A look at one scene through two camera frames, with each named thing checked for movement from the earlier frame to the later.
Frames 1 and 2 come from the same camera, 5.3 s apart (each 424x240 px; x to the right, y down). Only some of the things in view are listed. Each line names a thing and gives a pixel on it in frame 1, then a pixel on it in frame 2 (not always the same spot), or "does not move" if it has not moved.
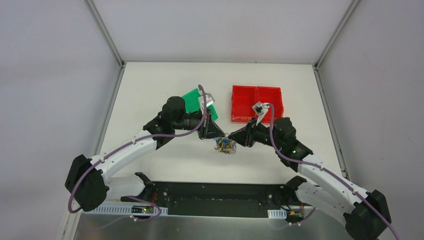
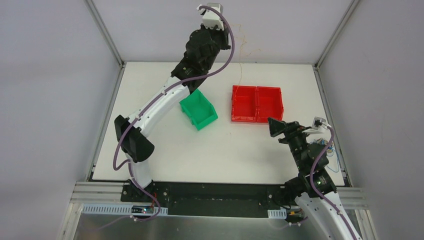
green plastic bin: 191,101 does not move
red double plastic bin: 243,97 does not move
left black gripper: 204,127 to 218,36
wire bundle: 225,145 to 330,151
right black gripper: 250,133 to 289,131
